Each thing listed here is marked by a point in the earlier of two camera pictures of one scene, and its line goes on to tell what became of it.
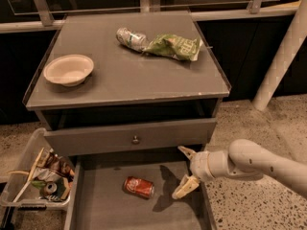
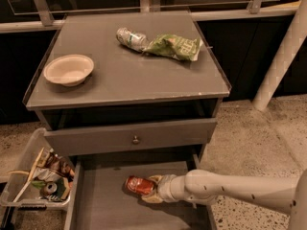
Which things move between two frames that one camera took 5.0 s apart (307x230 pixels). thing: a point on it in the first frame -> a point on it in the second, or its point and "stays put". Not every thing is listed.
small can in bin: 49,188 stays put
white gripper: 200,165 -> 165,187
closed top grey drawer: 129,137 stays put
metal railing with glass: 38,8 stays put
